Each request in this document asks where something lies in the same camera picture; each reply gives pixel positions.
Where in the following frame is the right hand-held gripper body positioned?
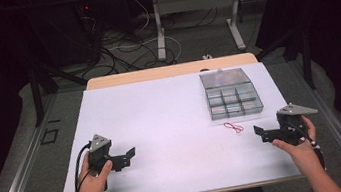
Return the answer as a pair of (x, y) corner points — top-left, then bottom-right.
(274, 99), (323, 148)

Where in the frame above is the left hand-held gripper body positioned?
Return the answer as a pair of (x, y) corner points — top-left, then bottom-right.
(84, 132), (117, 175)

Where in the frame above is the person's right hand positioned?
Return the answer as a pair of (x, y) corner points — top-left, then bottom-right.
(268, 113), (324, 177)

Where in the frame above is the person's left hand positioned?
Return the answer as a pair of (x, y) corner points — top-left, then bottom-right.
(71, 148), (118, 192)

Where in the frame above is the red rubber band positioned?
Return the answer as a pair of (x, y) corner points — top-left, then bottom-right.
(223, 119), (245, 136)

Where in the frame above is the clear plastic compartment box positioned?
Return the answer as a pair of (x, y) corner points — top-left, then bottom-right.
(197, 64), (266, 122)

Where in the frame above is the white table mat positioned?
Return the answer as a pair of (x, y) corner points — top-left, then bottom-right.
(42, 57), (306, 192)

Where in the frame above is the black metal stand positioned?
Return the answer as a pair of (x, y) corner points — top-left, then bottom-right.
(251, 24), (318, 97)
(23, 54), (94, 128)

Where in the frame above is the dark equipment rack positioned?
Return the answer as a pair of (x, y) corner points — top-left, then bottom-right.
(41, 0), (139, 71)

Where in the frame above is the white desk with metal legs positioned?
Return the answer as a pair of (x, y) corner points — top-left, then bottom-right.
(130, 0), (290, 65)

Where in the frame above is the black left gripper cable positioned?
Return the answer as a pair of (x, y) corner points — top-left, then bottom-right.
(66, 141), (100, 192)

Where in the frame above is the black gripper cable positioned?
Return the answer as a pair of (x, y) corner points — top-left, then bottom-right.
(291, 118), (327, 174)
(66, 141), (100, 192)

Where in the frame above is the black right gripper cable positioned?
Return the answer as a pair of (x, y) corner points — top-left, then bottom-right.
(291, 118), (327, 174)

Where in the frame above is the black floor socket frame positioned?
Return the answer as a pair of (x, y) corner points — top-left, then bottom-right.
(38, 127), (62, 146)

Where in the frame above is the black floor cables bundle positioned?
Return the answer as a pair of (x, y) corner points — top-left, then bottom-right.
(73, 0), (232, 80)

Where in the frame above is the white floor cable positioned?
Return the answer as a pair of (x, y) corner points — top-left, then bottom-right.
(101, 0), (185, 71)

